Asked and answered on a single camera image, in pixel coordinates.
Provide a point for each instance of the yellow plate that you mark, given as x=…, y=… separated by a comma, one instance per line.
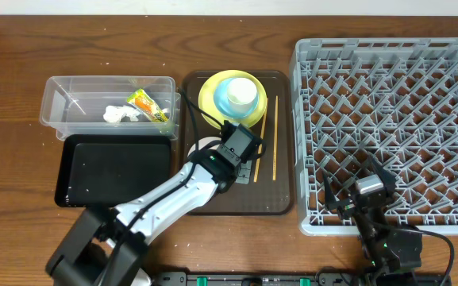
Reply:
x=206, y=98

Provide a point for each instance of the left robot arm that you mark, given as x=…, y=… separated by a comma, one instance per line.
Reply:
x=107, y=246

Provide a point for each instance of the white tissue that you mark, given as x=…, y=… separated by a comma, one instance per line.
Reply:
x=114, y=114

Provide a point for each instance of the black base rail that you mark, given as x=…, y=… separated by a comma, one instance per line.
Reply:
x=329, y=278

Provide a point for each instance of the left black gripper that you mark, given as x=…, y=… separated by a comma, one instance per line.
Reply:
x=246, y=178

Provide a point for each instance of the light blue bowl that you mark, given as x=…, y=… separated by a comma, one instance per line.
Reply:
x=221, y=101

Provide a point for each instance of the white cup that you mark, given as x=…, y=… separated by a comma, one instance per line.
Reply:
x=241, y=94

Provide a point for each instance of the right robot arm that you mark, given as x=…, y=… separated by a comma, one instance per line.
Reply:
x=394, y=252

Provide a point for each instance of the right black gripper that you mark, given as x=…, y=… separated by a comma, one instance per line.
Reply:
x=356, y=202

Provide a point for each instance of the grey dishwasher rack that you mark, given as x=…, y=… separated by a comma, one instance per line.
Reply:
x=391, y=99

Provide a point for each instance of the black rectangular tray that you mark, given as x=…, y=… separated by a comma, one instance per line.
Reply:
x=110, y=169

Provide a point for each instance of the dark brown serving tray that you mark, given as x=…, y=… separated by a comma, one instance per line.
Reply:
x=266, y=197

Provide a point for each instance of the left wooden chopstick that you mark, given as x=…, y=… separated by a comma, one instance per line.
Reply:
x=258, y=167

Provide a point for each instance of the green orange snack wrapper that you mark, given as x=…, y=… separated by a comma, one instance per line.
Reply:
x=148, y=106

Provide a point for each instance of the clear plastic bin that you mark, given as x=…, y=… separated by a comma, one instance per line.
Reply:
x=76, y=104

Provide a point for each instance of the white bowl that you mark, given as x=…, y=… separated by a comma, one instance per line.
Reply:
x=205, y=142

